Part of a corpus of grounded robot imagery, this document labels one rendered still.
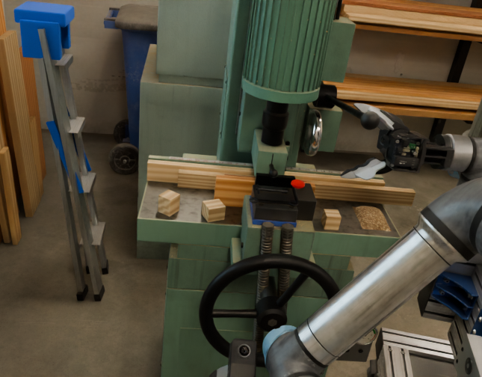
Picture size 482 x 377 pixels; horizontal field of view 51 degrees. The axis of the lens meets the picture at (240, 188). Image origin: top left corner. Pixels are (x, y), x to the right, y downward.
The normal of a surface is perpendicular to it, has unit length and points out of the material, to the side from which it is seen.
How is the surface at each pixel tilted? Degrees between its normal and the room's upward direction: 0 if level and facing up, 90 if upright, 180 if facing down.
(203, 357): 90
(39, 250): 0
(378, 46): 90
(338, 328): 64
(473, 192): 55
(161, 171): 90
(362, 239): 90
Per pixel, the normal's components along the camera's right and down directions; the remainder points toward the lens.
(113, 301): 0.11, -0.87
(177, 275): 0.04, 0.48
